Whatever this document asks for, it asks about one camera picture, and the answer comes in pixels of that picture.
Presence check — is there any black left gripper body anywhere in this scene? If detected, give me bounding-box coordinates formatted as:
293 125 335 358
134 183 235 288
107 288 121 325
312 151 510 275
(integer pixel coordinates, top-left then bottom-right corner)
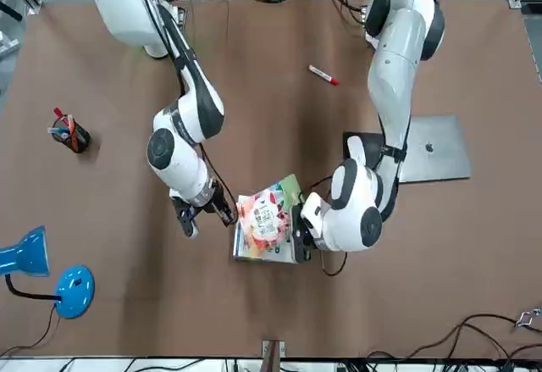
292 225 319 264

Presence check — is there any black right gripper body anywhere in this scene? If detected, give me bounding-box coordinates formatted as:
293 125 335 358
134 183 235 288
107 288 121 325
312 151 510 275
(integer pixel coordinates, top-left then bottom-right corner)
206 181 229 219

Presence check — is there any colourful fruit juice book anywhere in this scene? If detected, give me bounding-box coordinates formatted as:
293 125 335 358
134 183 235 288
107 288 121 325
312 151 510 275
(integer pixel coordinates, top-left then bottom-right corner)
235 174 302 261

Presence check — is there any silver laptop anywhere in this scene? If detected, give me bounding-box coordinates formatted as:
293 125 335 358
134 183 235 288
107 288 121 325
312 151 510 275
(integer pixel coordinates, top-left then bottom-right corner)
397 114 473 185

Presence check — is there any black mouse mat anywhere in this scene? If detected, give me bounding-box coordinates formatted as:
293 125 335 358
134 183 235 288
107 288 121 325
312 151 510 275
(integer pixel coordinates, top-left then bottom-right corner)
341 131 384 169

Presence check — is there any black mesh pen holder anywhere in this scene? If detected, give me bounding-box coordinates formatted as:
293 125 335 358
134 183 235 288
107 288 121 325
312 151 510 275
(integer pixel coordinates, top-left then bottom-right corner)
48 113 91 153

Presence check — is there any orange pen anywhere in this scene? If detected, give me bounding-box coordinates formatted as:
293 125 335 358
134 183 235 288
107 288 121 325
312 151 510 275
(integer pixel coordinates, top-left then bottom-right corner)
67 115 80 151

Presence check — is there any blue desk lamp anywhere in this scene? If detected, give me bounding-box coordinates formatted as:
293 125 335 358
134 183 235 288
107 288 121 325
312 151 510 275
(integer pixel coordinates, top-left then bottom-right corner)
0 225 96 320

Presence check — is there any silver metal clip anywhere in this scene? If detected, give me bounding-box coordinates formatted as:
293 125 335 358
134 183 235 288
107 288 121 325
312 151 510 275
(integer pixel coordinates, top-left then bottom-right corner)
515 307 542 329

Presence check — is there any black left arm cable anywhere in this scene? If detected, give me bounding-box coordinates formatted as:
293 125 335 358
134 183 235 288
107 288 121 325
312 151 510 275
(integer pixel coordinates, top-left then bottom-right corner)
302 108 412 278

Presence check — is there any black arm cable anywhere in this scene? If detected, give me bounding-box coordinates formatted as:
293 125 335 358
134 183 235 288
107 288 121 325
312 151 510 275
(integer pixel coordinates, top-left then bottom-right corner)
129 0 238 220
302 108 412 278

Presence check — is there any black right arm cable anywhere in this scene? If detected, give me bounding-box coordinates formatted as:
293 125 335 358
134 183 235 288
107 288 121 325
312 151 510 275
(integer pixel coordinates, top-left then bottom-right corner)
129 0 238 220

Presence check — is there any black table cable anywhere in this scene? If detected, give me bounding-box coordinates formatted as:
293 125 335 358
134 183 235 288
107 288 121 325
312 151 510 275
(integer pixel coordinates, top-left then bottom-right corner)
366 312 542 363

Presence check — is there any black lamp cable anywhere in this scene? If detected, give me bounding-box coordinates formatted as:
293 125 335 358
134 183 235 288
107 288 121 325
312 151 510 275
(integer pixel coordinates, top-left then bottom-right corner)
0 303 60 358

